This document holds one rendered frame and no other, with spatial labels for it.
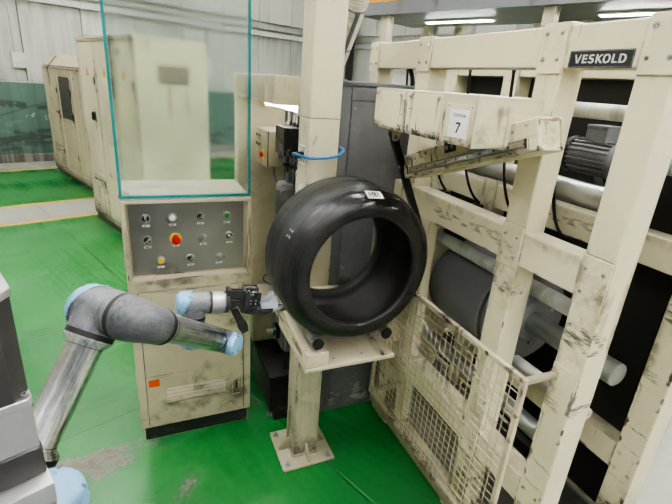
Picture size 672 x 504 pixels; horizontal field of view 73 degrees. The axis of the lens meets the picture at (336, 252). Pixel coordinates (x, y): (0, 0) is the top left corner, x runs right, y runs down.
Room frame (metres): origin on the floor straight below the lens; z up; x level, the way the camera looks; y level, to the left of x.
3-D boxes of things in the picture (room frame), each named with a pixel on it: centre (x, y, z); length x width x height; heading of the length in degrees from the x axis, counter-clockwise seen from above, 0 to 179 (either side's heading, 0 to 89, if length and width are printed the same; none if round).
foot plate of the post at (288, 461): (1.85, 0.10, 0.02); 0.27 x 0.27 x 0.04; 24
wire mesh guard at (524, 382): (1.55, -0.41, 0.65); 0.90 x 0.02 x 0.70; 24
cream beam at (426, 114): (1.63, -0.34, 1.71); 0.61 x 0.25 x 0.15; 24
